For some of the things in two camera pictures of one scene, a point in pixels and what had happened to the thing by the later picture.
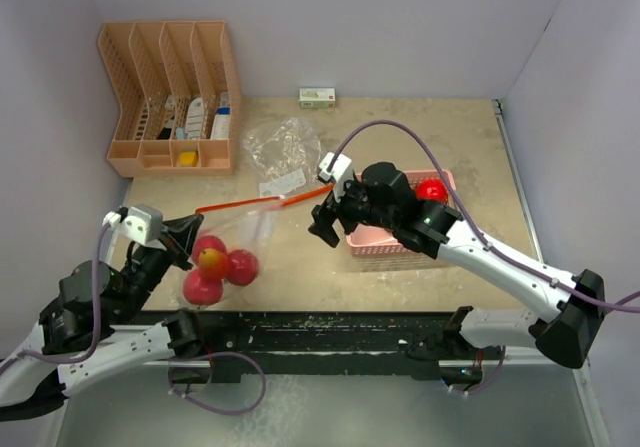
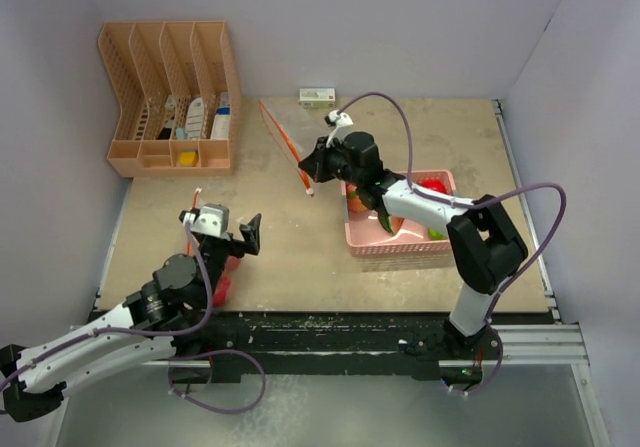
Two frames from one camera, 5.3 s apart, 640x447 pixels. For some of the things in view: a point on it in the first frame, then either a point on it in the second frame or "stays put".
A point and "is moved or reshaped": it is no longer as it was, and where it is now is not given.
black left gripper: x=183 y=231 to x=249 y=232
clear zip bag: x=283 y=154 is moved or reshaped
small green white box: x=317 y=97 stays put
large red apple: x=432 y=190 stays put
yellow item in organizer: x=188 y=158 stays put
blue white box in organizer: x=221 y=125 stays put
